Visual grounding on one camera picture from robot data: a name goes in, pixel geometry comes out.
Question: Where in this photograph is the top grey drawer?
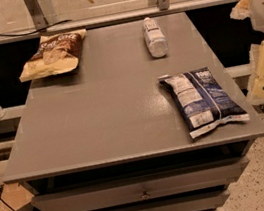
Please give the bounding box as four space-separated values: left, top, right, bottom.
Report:
32 157 249 211

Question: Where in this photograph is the grey drawer cabinet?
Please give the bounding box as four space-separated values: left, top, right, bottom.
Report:
5 13 264 211

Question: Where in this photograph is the clear plastic water bottle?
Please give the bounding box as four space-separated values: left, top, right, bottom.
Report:
142 17 169 58

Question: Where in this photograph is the blue chip bag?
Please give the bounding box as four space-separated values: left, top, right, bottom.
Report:
158 67 250 139

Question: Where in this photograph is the brown and cream chip bag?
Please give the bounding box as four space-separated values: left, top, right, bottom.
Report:
19 29 87 82

